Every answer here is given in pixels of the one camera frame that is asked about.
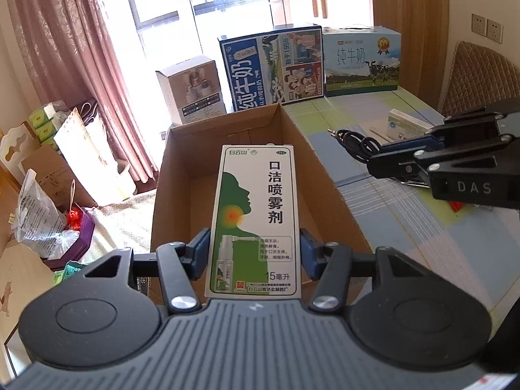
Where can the green tissue packs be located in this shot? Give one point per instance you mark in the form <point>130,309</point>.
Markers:
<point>47,120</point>

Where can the brown cardboard box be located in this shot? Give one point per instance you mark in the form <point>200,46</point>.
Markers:
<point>186,193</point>

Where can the red candy packet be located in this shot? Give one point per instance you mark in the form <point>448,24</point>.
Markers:
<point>455,206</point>

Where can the wooden wardrobe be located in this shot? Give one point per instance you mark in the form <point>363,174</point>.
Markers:
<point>423,25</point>

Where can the green mouth spray box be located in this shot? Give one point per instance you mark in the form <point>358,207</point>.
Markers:
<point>255,237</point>

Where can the pink curtain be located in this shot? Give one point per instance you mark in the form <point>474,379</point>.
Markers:
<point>69,56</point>

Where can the white paper shopping bag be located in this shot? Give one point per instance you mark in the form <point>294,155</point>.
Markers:
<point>106,179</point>

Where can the green cow milk box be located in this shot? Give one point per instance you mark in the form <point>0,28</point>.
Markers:
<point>361,60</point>

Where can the brown quilted chair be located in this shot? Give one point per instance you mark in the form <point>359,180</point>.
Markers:
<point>478,76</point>

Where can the white appliance product box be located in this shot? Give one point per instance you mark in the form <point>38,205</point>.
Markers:
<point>192,90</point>

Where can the blue milk carton box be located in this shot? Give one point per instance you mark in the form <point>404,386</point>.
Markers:
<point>277,67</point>

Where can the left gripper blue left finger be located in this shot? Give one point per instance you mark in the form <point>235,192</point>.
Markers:
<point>191,256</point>

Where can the beige wall socket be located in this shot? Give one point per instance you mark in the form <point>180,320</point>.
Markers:
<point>494,31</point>
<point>479,24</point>

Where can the white green medicine box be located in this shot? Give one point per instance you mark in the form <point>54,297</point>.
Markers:
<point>403,126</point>

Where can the checkered tablecloth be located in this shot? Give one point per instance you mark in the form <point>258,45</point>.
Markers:
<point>476,248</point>

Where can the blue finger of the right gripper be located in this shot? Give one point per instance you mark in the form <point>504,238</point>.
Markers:
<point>426,142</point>
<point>399,165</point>

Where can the clear printed plastic bag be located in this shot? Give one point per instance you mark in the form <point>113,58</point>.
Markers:
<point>38,224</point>

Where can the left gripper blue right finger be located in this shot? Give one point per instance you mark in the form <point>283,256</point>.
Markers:
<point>318,258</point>

